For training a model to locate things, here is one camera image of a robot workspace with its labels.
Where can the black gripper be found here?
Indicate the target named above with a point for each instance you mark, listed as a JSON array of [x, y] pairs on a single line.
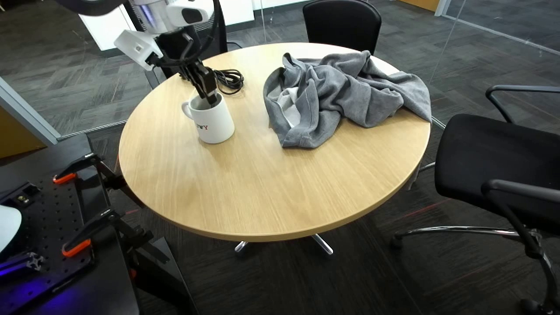
[[176, 49]]

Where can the white printed mug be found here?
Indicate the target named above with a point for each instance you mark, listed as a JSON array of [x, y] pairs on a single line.
[[213, 122]]

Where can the grey crumpled cloth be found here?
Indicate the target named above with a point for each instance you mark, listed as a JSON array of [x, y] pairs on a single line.
[[332, 93]]

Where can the black office chair back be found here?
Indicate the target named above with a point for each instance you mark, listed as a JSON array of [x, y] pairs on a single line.
[[341, 23]]

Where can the chrome table base feet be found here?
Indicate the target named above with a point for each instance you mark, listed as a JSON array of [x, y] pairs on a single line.
[[322, 243]]

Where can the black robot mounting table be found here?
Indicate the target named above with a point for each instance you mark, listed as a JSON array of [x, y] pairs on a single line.
[[52, 280]]

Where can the black office chair with armrests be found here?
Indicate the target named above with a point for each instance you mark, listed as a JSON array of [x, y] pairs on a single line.
[[500, 163]]

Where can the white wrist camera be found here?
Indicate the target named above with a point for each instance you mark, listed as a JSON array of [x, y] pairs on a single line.
[[136, 45]]

